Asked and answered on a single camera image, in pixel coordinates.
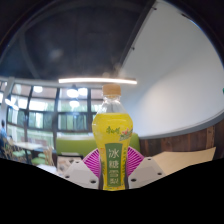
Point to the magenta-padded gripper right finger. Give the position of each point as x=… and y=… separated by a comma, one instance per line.
x=146, y=171

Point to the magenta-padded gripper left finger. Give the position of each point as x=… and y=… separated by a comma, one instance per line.
x=80, y=174

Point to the yellow drink bottle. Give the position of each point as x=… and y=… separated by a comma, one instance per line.
x=111, y=133

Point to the light wooden dining table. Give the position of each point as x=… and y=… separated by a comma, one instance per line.
x=30, y=145

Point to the wooden chairs with green seats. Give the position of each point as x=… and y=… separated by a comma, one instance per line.
x=20, y=154

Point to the dark-framed grid window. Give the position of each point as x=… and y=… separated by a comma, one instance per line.
x=43, y=120

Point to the long linear ceiling light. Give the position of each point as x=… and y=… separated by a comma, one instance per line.
x=100, y=80

